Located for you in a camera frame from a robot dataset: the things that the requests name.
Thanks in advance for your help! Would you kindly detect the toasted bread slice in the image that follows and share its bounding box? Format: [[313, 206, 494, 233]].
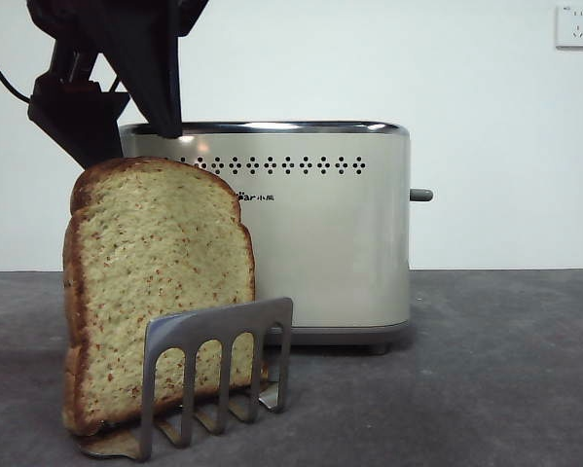
[[61, 156, 270, 437]]

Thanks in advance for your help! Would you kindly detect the cream toaster with chrome top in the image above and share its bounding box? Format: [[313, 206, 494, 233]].
[[118, 120, 413, 357]]

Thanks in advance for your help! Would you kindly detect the stainless steel toast rack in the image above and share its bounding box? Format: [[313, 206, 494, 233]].
[[79, 296, 295, 462]]

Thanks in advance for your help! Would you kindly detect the white wall socket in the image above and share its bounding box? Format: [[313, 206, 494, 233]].
[[555, 4, 583, 51]]

